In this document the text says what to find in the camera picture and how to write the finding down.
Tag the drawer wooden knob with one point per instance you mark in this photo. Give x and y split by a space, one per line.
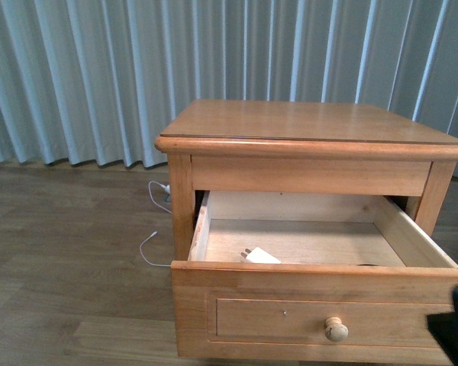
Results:
335 330

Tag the wooden nightstand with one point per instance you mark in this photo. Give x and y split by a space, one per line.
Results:
327 148

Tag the white charger adapter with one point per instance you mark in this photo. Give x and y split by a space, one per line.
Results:
258 256

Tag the light green curtain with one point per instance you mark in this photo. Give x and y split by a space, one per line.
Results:
99 80

